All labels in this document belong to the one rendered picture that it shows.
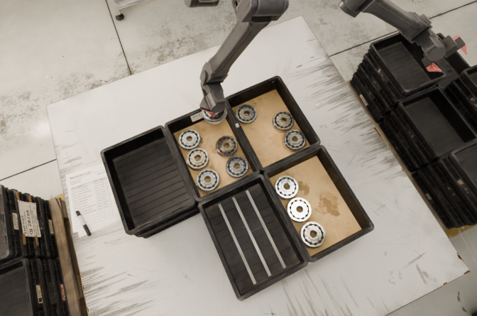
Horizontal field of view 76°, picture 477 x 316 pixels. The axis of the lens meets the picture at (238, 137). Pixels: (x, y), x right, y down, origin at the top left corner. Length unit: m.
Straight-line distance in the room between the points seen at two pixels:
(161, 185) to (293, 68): 0.98
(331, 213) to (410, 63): 1.29
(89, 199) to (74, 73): 1.57
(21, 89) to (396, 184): 2.88
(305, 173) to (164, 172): 0.65
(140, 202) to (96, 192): 0.30
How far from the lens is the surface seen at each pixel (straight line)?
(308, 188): 1.42
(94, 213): 1.67
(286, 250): 1.37
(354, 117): 1.76
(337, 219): 1.43
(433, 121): 2.34
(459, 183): 2.11
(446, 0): 3.68
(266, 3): 0.76
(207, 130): 1.50
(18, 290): 2.18
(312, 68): 1.86
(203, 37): 2.91
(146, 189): 1.46
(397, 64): 2.32
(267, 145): 1.46
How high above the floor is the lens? 2.19
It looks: 67 degrees down
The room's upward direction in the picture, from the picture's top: 3 degrees counter-clockwise
